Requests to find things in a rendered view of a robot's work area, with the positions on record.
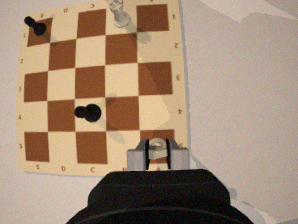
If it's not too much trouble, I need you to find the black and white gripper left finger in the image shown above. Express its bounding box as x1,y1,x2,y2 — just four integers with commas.
126,139,150,171

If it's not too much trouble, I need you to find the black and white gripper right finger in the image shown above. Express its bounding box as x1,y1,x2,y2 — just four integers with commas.
166,138,189,170

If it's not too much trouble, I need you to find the brown and cream chessboard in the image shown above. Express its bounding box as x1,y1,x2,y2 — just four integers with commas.
16,0,187,176

